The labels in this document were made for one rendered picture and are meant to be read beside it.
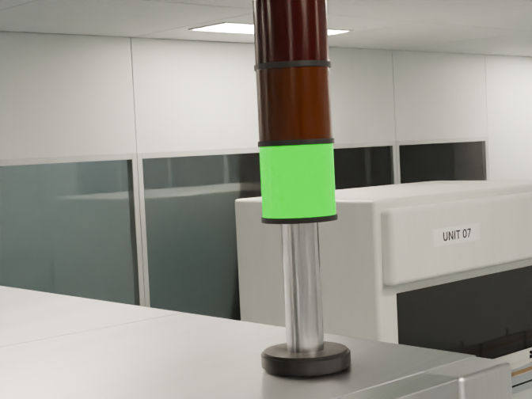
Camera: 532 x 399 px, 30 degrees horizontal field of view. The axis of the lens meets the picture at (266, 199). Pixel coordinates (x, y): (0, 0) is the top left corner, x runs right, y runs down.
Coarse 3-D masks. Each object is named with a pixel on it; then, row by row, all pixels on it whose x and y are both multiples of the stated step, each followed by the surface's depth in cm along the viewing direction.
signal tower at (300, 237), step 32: (256, 64) 64; (288, 64) 63; (320, 64) 64; (288, 224) 65; (288, 256) 65; (288, 288) 65; (320, 288) 66; (288, 320) 66; (320, 320) 66; (288, 352) 66; (320, 352) 65
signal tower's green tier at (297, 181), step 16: (320, 144) 64; (272, 160) 64; (288, 160) 63; (304, 160) 63; (320, 160) 64; (272, 176) 64; (288, 176) 63; (304, 176) 63; (320, 176) 64; (272, 192) 64; (288, 192) 63; (304, 192) 63; (320, 192) 64; (272, 208) 64; (288, 208) 64; (304, 208) 63; (320, 208) 64
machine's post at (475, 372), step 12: (468, 360) 66; (480, 360) 66; (492, 360) 66; (432, 372) 63; (444, 372) 63; (456, 372) 63; (468, 372) 63; (480, 372) 63; (492, 372) 64; (504, 372) 65; (468, 384) 62; (480, 384) 63; (492, 384) 64; (504, 384) 65; (468, 396) 62; (480, 396) 63; (492, 396) 64; (504, 396) 65
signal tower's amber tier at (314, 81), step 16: (256, 80) 65; (272, 80) 63; (288, 80) 63; (304, 80) 63; (320, 80) 64; (256, 96) 65; (272, 96) 64; (288, 96) 63; (304, 96) 63; (320, 96) 64; (272, 112) 64; (288, 112) 63; (304, 112) 63; (320, 112) 64; (272, 128) 64; (288, 128) 63; (304, 128) 63; (320, 128) 64
